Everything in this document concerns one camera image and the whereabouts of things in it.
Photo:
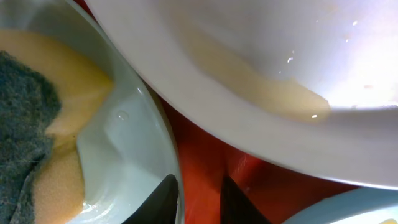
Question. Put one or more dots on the yellow green sponge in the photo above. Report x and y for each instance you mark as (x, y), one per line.
(49, 92)

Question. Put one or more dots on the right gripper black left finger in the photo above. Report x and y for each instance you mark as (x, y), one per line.
(160, 207)

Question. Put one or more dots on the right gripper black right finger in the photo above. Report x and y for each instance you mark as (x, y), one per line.
(235, 207)

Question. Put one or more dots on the pale green plate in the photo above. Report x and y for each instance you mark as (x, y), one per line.
(126, 149)

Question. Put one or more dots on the light blue plate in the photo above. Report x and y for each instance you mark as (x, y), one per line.
(360, 206)

